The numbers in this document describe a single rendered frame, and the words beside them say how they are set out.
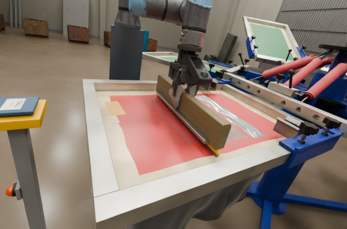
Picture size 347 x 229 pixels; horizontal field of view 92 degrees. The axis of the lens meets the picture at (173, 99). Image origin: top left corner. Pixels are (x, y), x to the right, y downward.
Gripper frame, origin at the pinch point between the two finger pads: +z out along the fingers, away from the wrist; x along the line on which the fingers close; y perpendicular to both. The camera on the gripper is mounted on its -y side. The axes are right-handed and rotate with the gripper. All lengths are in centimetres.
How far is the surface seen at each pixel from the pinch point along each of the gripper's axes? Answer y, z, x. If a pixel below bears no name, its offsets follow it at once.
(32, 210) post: 13, 44, 47
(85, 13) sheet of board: 1044, -51, -17
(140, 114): 5.3, 4.6, 12.9
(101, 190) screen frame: -23.3, 1.8, 28.5
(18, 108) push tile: 10.5, 2.8, 45.2
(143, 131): -4.5, 4.9, 15.1
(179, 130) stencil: -6.5, 5.0, 3.8
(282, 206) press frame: -8, 99, -120
